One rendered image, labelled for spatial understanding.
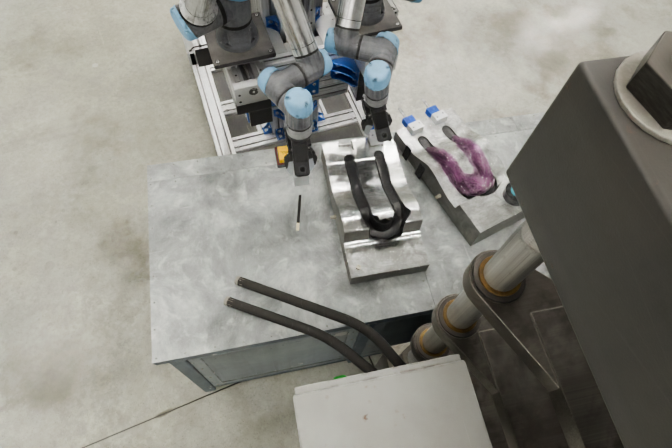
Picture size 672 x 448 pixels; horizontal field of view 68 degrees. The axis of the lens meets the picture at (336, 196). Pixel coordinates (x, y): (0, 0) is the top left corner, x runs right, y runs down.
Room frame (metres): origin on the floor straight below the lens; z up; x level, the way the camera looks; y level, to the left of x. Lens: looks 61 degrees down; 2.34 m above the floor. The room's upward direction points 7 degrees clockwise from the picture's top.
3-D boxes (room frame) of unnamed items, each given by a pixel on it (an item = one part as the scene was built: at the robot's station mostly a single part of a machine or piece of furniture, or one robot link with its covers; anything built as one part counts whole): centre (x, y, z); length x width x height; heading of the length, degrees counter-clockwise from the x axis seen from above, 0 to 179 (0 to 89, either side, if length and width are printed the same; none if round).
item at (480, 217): (1.01, -0.44, 0.86); 0.50 x 0.26 x 0.11; 35
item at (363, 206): (0.84, -0.13, 0.92); 0.35 x 0.16 x 0.09; 17
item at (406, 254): (0.82, -0.13, 0.87); 0.50 x 0.26 x 0.14; 17
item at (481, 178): (1.01, -0.44, 0.90); 0.26 x 0.18 x 0.08; 35
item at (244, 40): (1.33, 0.42, 1.09); 0.15 x 0.15 x 0.10
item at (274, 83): (0.95, 0.19, 1.25); 0.11 x 0.11 x 0.08; 46
